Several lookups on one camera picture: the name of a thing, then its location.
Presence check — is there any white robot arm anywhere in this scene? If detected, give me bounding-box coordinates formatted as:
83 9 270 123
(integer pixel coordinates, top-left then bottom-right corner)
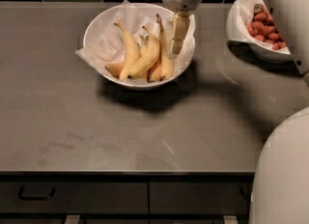
161 0 309 224

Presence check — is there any white banana bowl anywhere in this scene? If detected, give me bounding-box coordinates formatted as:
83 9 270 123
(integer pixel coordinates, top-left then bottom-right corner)
76 2 195 90

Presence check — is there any white paper liner in banana bowl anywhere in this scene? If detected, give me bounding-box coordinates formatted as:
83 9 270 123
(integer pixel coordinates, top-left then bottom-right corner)
74 0 196 77

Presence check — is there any bottom yellow-orange banana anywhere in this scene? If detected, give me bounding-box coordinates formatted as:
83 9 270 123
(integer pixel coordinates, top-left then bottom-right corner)
105 63 124 78

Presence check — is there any white strawberry bowl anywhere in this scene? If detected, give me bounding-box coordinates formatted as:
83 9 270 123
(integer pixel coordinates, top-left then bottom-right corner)
226 2 293 64

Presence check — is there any white paper liner under strawberries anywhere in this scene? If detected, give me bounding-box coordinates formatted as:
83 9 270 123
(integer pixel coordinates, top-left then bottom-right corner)
226 0 292 62

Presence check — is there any pile of red strawberries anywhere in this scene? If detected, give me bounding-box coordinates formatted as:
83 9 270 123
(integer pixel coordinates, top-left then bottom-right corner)
245 3 286 50

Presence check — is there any right dark drawer front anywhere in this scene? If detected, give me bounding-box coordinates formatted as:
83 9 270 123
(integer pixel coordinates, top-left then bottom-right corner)
150 182 248 215

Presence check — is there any dark drawer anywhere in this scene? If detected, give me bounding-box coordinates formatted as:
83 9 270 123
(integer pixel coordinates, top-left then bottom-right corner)
150 182 248 215
0 182 148 214

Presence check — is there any left dark drawer front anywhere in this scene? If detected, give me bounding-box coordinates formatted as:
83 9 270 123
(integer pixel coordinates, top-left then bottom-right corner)
0 182 148 214

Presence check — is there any right black drawer handle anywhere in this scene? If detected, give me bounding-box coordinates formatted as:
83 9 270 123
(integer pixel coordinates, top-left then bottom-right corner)
239 185 250 202

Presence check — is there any black drawer handle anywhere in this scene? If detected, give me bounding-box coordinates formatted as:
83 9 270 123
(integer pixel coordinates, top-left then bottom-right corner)
17 183 56 201
239 185 250 202

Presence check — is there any left black drawer handle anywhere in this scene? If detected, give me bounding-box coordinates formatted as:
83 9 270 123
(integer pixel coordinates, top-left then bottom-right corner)
17 183 56 201

